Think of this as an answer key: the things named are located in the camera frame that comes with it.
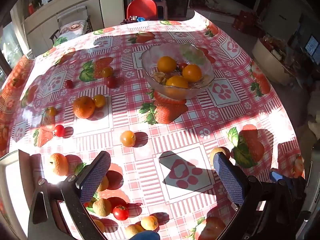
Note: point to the dark red cherry tomato far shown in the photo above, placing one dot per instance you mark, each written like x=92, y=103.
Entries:
x=69, y=84

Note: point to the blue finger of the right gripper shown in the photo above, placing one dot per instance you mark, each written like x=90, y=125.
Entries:
x=276, y=176

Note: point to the large mandarin orange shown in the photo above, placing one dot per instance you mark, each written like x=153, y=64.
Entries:
x=83, y=107

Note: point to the white plastic tray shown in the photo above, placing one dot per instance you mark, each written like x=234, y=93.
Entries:
x=17, y=188

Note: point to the red cherry tomato with stem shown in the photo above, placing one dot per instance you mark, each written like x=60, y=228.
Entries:
x=121, y=213

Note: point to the orange tomato in bowl left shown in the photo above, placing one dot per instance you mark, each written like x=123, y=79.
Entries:
x=166, y=64

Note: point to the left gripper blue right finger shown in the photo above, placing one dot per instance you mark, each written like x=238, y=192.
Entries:
x=232, y=177

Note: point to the dark red tomato far right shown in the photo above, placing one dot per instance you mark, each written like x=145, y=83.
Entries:
x=111, y=82

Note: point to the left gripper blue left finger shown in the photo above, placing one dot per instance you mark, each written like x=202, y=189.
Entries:
x=92, y=175

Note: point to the orange tomato in bowl front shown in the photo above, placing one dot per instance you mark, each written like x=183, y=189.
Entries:
x=177, y=81

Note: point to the orange cherry tomato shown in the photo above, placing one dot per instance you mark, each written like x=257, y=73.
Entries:
x=128, y=138

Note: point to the yellow tomato far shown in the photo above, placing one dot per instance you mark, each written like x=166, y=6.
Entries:
x=107, y=72

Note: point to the clear glass fruit bowl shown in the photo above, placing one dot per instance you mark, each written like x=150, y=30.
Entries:
x=183, y=54

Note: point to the yellow tomato on strawberry print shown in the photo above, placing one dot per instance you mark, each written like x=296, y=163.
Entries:
x=51, y=111

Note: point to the orange tomato in bowl right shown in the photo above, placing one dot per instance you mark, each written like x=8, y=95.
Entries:
x=192, y=73

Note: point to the red cherry tomato mid left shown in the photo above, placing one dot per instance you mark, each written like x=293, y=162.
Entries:
x=59, y=131

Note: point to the small mandarin orange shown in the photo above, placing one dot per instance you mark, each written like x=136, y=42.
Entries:
x=59, y=164

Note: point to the orange tomato in bowl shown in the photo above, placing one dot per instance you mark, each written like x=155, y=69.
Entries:
x=177, y=81
x=192, y=73
x=166, y=64

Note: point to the red plastic chair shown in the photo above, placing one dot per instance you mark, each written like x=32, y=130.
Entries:
x=143, y=8

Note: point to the red checkered strawberry tablecloth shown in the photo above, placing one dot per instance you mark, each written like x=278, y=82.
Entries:
x=167, y=179

